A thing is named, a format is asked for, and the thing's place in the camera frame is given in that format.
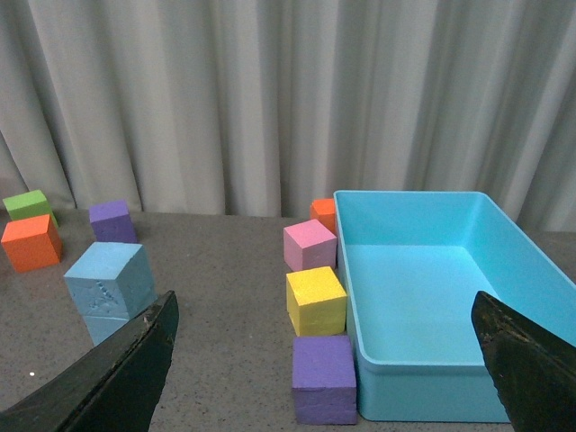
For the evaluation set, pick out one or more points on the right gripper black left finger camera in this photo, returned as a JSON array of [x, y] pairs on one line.
[[116, 386]]

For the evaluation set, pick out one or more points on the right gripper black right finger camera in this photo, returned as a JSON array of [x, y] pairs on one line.
[[532, 369]]

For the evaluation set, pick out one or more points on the smooth light blue foam cube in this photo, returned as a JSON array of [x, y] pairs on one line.
[[100, 328]]

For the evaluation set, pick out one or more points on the dented light blue foam cube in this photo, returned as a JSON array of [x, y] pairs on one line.
[[111, 280]]

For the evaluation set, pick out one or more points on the light blue plastic bin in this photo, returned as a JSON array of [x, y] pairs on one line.
[[412, 264]]

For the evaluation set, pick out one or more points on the purple foam cube back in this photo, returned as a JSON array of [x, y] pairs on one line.
[[111, 222]]

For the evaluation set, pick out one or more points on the purple foam cube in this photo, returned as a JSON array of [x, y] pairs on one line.
[[111, 222], [324, 380]]

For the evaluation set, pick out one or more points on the orange foam cube left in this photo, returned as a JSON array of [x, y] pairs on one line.
[[32, 243]]

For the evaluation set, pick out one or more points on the orange foam cube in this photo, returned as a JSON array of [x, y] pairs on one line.
[[32, 243], [324, 211]]

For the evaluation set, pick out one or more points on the green foam cube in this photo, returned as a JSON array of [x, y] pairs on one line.
[[27, 205]]

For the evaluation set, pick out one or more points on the purple foam cube front right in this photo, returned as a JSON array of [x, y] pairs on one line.
[[324, 380]]

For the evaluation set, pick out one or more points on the yellow foam cube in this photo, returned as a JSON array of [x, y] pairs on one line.
[[316, 302]]

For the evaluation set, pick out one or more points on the pink foam cube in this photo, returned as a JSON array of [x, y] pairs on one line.
[[308, 245]]

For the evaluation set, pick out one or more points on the orange foam cube right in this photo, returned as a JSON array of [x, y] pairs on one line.
[[324, 211]]

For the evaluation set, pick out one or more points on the grey curtain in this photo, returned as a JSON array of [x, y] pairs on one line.
[[259, 107]]

